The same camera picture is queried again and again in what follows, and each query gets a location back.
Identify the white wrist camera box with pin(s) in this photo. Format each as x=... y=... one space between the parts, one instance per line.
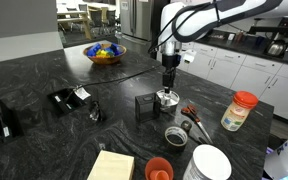
x=188 y=56

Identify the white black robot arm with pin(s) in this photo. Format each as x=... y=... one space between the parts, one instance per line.
x=217 y=15

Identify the round silver pot lid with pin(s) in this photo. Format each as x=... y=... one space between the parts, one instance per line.
x=168 y=97

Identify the white kitchen cabinets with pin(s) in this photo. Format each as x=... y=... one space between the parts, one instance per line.
x=257 y=75

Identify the blue toy block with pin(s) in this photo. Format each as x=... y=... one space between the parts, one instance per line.
x=114 y=49
x=93 y=50

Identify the large black recessed box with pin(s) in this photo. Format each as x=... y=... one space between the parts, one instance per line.
x=4 y=120

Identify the light wooden block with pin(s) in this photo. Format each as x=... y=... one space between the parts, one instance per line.
x=111 y=166

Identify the dark office chair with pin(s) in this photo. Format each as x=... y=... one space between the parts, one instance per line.
x=97 y=18

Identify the wooden dining table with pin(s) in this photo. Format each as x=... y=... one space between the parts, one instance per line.
x=75 y=20

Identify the yellow toy block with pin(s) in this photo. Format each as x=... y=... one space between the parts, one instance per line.
x=102 y=52

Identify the silver kettle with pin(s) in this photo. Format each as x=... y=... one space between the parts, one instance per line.
x=276 y=47

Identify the silver pot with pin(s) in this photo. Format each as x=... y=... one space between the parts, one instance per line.
x=169 y=106

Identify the black square box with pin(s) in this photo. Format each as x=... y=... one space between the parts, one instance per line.
x=146 y=107

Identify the small white label tag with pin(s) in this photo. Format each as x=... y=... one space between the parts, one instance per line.
x=5 y=131

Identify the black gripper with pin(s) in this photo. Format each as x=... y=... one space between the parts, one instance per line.
x=170 y=63

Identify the silver measuring spoon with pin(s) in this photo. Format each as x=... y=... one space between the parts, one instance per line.
x=188 y=127

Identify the stainless steel refrigerator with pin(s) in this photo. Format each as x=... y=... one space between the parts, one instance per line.
x=137 y=21

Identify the white lidded plastic container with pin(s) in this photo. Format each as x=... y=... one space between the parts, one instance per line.
x=207 y=164

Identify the black recessed outlet box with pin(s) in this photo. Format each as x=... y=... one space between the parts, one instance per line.
x=65 y=101

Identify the wooden bowl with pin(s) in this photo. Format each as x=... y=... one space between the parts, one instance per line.
x=104 y=59

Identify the white paper tag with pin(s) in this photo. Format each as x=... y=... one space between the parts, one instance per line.
x=82 y=93

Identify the mayonnaise jar with orange lid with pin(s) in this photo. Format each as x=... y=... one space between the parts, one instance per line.
x=239 y=111

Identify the orange plastic cup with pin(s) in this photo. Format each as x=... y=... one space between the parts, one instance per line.
x=158 y=170

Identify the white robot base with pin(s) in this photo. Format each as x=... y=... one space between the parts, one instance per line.
x=285 y=155

